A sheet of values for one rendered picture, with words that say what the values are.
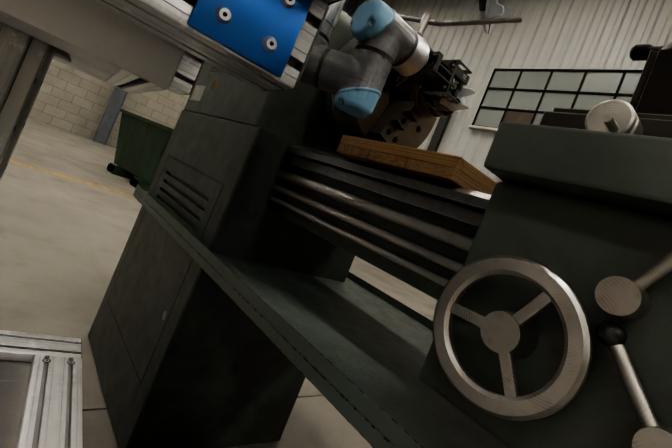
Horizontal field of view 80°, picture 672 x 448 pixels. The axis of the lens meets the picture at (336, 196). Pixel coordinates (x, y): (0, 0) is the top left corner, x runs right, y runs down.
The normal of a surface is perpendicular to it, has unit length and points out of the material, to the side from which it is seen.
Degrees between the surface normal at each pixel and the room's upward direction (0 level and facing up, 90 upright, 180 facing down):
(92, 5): 90
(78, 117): 90
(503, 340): 90
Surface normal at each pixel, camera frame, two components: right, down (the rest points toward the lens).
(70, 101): 0.63, 0.24
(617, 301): -0.70, -0.30
